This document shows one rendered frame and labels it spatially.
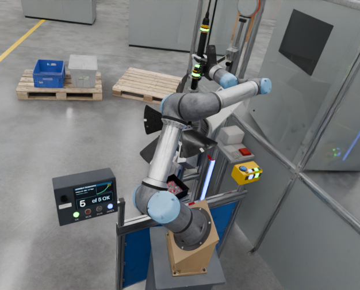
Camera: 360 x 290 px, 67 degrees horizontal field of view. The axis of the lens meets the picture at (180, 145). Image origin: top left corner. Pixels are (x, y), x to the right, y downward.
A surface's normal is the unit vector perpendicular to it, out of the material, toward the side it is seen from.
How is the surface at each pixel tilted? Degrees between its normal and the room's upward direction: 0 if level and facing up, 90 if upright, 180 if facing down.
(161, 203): 40
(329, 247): 90
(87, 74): 95
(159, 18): 90
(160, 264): 0
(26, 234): 0
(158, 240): 0
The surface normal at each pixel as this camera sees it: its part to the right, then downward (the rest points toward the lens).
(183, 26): 0.14, 0.60
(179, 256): -0.57, -0.59
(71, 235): 0.15, -0.80
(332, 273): -0.89, 0.14
